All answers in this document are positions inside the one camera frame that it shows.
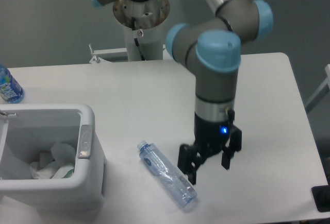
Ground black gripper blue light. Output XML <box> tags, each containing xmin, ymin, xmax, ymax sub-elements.
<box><xmin>177</xmin><ymin>114</ymin><xmax>242</xmax><ymax>185</ymax></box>

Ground clear plastic bottle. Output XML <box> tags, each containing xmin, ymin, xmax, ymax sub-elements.
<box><xmin>137</xmin><ymin>141</ymin><xmax>197</xmax><ymax>208</ymax></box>

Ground white paper wrapper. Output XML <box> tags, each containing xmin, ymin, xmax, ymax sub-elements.
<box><xmin>51</xmin><ymin>143</ymin><xmax>76</xmax><ymax>179</ymax></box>

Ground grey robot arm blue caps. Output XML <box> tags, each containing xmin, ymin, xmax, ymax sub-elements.
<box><xmin>90</xmin><ymin>0</ymin><xmax>274</xmax><ymax>184</ymax></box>

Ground white plastic trash can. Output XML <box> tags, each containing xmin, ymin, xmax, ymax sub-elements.
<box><xmin>1</xmin><ymin>104</ymin><xmax>107</xmax><ymax>210</ymax></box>

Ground white paper trash in can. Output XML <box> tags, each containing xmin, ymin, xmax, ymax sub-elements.
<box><xmin>29</xmin><ymin>152</ymin><xmax>60</xmax><ymax>179</ymax></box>

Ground black object at table edge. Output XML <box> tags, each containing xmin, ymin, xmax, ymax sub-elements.
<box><xmin>311</xmin><ymin>185</ymin><xmax>329</xmax><ymax>213</ymax></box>

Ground blue labelled water bottle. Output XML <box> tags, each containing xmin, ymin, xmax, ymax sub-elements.
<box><xmin>1</xmin><ymin>65</ymin><xmax>24</xmax><ymax>104</ymax></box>

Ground white table frame bracket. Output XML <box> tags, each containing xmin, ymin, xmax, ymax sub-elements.
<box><xmin>88</xmin><ymin>44</ymin><xmax>174</xmax><ymax>63</ymax></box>

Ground white frame at right edge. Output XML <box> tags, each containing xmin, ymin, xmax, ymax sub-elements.
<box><xmin>305</xmin><ymin>64</ymin><xmax>329</xmax><ymax>114</ymax></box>

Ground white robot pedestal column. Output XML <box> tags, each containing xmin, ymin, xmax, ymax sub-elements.
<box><xmin>113</xmin><ymin>0</ymin><xmax>170</xmax><ymax>48</ymax></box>

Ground black cable on pedestal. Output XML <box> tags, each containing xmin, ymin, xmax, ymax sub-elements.
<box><xmin>130</xmin><ymin>16</ymin><xmax>145</xmax><ymax>61</ymax></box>

